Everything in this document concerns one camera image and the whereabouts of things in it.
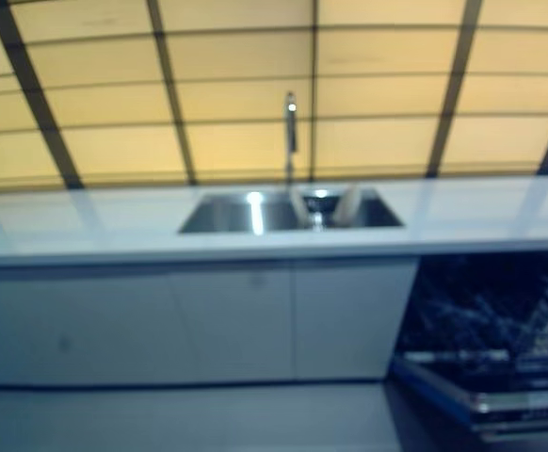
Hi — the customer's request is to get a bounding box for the open dishwasher with racks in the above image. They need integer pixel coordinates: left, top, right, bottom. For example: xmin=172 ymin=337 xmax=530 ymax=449
xmin=410 ymin=250 xmax=548 ymax=373

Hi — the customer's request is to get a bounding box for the open dishwasher door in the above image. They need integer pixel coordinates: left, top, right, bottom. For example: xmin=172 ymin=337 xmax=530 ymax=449
xmin=390 ymin=348 xmax=548 ymax=448

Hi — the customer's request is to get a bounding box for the beige plate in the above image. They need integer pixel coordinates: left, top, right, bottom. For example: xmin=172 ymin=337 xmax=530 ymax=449
xmin=289 ymin=186 xmax=311 ymax=228
xmin=331 ymin=185 xmax=362 ymax=227

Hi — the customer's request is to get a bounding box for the stainless steel kitchen sink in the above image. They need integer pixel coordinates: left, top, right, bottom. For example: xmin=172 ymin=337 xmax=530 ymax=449
xmin=176 ymin=185 xmax=406 ymax=235

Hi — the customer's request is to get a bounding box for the chrome kitchen faucet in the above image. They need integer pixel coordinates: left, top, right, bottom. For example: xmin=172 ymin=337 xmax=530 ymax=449
xmin=282 ymin=90 xmax=299 ymax=189

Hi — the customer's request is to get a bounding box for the white cabinet door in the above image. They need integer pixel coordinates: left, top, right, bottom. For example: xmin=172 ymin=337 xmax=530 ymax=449
xmin=169 ymin=269 xmax=298 ymax=383
xmin=0 ymin=266 xmax=198 ymax=388
xmin=293 ymin=261 xmax=420 ymax=380

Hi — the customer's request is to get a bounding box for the yellow window blind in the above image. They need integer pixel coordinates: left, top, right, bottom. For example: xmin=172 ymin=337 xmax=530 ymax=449
xmin=0 ymin=0 xmax=548 ymax=186

